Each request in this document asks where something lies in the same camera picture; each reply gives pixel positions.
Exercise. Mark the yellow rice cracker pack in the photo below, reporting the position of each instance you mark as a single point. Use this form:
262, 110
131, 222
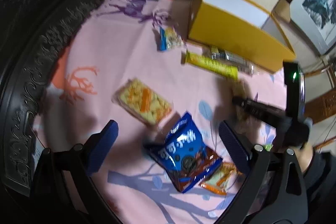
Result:
241, 89

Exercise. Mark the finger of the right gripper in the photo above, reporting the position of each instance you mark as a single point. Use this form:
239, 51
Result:
268, 114

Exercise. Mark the wooden armchair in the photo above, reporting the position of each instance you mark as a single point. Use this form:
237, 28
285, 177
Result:
322, 107

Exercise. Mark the long yellow snack bar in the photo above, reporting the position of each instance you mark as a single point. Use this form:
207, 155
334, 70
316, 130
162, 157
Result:
211, 65

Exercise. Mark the dark carved wooden furniture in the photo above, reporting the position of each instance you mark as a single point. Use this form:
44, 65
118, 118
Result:
34, 33

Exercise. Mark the person right hand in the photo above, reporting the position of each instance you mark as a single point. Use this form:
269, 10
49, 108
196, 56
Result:
304, 156

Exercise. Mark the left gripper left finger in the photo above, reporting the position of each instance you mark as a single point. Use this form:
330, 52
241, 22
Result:
98, 146

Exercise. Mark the small orange cracker pack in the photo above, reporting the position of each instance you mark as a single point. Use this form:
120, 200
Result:
143, 102

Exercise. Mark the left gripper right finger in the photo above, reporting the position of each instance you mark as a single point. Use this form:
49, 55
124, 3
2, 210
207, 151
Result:
238, 146

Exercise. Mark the yellow cardboard box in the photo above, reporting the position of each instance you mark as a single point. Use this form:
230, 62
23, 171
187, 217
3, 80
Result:
241, 27

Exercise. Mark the small blue edged snack pack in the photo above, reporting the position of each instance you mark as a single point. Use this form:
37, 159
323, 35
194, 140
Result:
169, 39

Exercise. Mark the long dark snack bar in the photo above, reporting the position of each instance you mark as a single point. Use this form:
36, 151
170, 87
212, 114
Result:
232, 59

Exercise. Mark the orange cracker snack pack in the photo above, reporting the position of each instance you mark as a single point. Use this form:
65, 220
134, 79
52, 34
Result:
217, 183

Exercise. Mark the cardboard corner protector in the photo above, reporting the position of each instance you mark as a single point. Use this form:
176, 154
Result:
282, 11

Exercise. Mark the blue cookie snack bag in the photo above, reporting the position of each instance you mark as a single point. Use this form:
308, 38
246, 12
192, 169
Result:
184, 156

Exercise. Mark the pink floral tablecloth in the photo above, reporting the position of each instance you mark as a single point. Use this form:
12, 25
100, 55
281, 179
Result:
112, 70

